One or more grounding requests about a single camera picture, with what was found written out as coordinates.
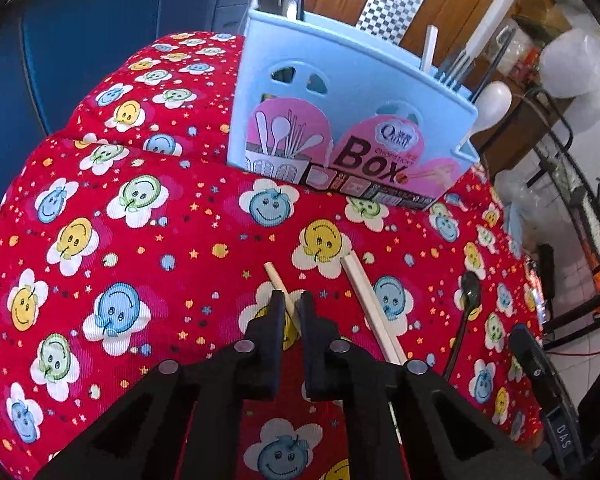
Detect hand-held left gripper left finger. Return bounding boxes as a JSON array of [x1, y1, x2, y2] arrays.
[[32, 290, 288, 480]]

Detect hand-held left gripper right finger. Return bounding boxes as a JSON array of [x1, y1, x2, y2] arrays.
[[299, 291, 556, 480]]

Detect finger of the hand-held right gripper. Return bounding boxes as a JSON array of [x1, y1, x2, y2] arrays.
[[509, 324, 578, 413]]

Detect wooden chopstick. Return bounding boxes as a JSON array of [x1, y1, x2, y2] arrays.
[[341, 256, 399, 366], [263, 261, 303, 326]]

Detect light blue utensil holder box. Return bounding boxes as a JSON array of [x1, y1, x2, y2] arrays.
[[228, 7, 481, 211]]

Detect white spoon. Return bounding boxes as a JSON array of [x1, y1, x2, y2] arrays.
[[467, 81, 512, 141]]

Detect black chopstick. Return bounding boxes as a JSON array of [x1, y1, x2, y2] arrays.
[[472, 27, 517, 103]]

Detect metal fork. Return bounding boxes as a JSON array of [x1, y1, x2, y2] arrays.
[[437, 45, 473, 86]]

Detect white chopstick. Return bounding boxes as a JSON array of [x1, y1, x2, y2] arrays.
[[420, 25, 439, 73]]

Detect pair of wooden chopsticks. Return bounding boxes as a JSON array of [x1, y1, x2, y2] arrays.
[[347, 254, 408, 364]]

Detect black spoon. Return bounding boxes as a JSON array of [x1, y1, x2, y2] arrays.
[[442, 270, 483, 378]]

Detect red smiley flower tablecloth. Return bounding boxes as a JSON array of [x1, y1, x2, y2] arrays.
[[0, 32, 543, 480]]

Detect crumpled white plastic bag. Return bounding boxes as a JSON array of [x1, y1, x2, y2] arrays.
[[537, 30, 600, 111]]

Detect blue base cabinets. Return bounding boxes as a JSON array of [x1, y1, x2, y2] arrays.
[[0, 0, 261, 233]]

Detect black metal frame stand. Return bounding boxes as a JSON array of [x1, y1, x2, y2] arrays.
[[522, 87, 600, 273]]

